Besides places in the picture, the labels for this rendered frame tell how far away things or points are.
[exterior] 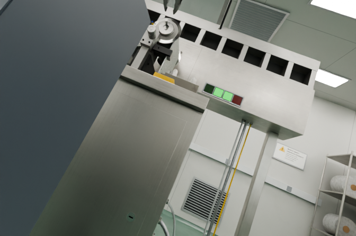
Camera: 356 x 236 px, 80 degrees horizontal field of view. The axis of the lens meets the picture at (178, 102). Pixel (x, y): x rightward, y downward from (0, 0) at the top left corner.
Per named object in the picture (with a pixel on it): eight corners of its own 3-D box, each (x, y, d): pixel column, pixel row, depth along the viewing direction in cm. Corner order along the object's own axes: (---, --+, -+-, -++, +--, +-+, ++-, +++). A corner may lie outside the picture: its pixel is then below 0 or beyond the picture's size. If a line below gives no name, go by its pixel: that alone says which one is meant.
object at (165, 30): (157, 33, 100) (159, 19, 103) (157, 35, 102) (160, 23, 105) (172, 35, 100) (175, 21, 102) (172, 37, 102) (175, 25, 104)
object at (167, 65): (157, 74, 97) (173, 42, 102) (160, 91, 119) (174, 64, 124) (157, 74, 97) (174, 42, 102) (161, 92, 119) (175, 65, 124)
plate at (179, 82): (159, 83, 91) (165, 72, 93) (165, 108, 129) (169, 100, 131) (194, 97, 89) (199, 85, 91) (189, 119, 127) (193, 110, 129)
